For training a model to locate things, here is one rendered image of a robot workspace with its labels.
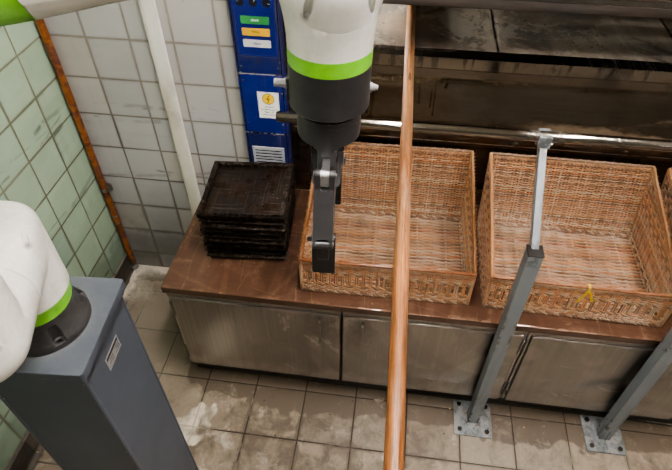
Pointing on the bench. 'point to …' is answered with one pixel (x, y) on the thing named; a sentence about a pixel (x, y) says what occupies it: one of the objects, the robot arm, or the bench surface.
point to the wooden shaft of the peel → (394, 446)
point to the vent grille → (268, 154)
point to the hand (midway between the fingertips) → (327, 229)
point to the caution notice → (268, 104)
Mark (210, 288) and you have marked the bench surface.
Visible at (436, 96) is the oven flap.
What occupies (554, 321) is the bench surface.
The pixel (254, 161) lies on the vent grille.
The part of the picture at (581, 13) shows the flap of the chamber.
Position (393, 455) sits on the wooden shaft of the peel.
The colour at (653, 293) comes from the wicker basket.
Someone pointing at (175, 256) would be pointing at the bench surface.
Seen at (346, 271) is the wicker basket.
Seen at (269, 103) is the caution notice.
